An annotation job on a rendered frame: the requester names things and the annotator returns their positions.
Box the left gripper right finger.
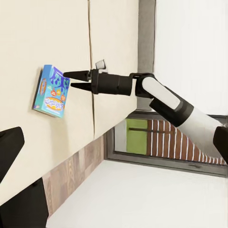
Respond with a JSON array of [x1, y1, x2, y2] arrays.
[[213, 126, 228, 165]]

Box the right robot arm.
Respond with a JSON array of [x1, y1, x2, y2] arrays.
[[63, 59, 223, 158]]

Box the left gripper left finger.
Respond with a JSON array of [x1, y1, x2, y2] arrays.
[[0, 126, 25, 183]]

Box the board game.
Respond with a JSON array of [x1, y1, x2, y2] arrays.
[[34, 64, 71, 118]]

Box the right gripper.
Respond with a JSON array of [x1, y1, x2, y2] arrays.
[[63, 69, 120, 95]]

